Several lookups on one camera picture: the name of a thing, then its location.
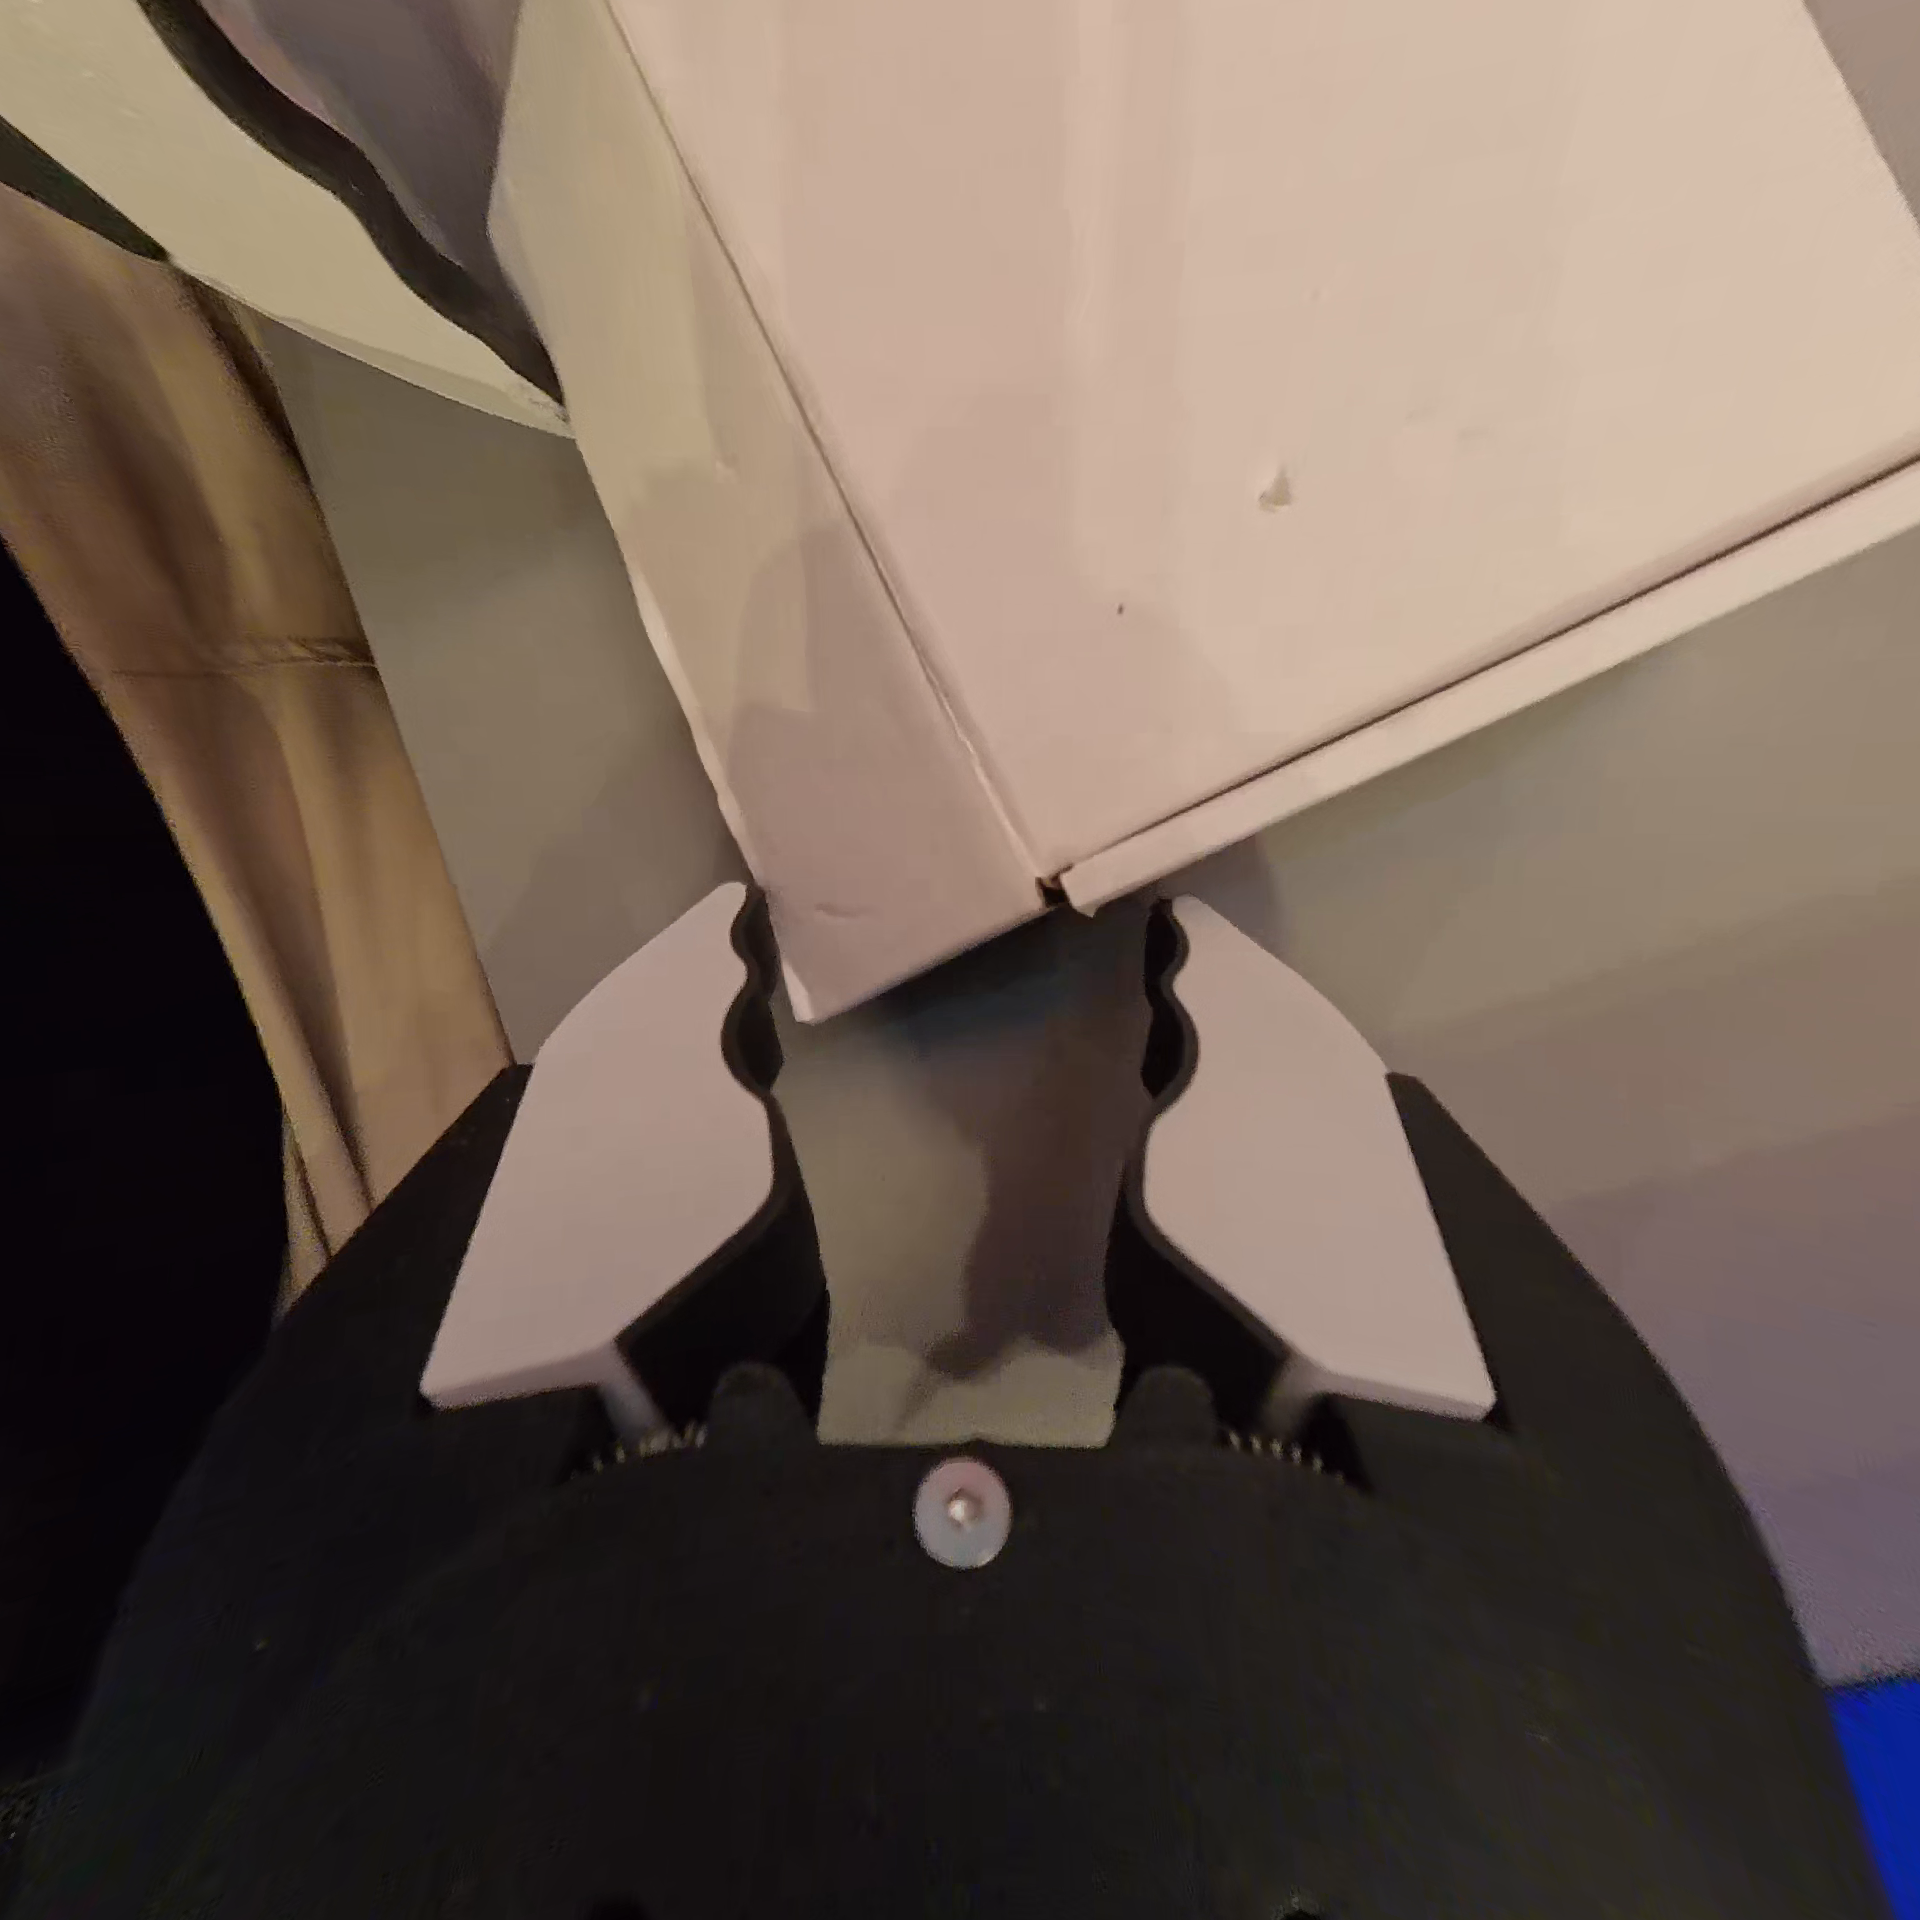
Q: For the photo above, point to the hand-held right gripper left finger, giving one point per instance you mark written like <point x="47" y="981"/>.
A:
<point x="599" y="1184"/>

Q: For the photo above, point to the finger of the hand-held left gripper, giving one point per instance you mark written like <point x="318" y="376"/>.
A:
<point x="181" y="166"/>

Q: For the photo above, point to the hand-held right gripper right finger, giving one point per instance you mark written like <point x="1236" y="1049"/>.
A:
<point x="1313" y="1201"/>

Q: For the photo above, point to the white cardboard box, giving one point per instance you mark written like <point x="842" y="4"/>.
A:
<point x="1277" y="376"/>

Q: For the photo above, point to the beige fabric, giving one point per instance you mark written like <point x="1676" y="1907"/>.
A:
<point x="224" y="599"/>

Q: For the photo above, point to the blue plastic bin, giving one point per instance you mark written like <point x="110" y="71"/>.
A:
<point x="1876" y="1800"/>

